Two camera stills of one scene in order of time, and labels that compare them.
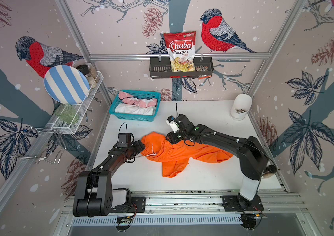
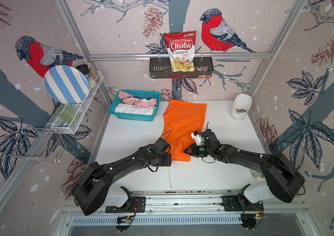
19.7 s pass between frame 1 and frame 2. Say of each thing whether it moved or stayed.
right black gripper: moved
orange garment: moved
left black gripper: moved
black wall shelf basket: stayed
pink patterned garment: stayed
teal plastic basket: stayed
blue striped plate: stayed
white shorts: stayed
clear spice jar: stayed
